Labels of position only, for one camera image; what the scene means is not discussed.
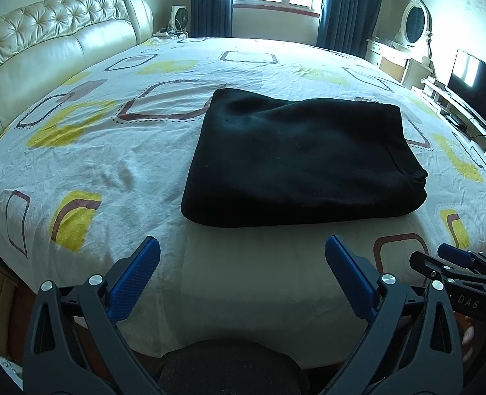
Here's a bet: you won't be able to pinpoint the person's dark clothing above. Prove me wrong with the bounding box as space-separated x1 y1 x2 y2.
144 339 310 395

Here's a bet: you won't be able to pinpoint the cream tufted leather headboard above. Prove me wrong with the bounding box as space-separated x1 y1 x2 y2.
0 0 155 145

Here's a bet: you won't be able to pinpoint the white TV stand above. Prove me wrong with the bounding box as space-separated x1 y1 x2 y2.
420 76 486 198

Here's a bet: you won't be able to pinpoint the white power strip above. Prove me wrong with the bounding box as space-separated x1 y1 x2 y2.
152 28 187 39

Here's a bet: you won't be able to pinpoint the oval vanity mirror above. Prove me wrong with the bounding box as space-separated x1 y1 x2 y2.
393 0 433 56

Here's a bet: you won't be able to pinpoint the white fan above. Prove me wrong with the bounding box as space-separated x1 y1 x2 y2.
170 5 190 36

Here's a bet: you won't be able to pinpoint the black pants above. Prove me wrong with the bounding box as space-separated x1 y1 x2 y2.
180 88 430 229

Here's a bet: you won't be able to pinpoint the black flat television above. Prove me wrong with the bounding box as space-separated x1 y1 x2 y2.
448 48 486 140

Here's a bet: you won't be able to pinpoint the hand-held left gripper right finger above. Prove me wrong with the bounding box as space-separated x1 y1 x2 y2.
317 234 466 395

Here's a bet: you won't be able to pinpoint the wooden bed frame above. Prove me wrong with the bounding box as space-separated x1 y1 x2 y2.
0 242 39 365

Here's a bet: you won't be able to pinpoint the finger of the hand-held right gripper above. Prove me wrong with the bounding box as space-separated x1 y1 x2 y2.
409 251 458 287
438 244 486 282

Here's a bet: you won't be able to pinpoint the white dressing table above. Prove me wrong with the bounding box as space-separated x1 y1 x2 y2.
365 37 430 90

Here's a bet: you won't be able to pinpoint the person's right hand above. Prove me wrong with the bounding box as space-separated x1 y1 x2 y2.
462 316 485 360

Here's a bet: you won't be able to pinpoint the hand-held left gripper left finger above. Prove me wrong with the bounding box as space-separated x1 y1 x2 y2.
23 236 170 395

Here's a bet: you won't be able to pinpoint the white patterned bed sheet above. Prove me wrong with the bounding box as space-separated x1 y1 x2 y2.
0 36 486 358

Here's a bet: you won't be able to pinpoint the dark blue curtain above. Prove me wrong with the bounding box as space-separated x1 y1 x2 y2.
191 0 234 39
316 0 389 55

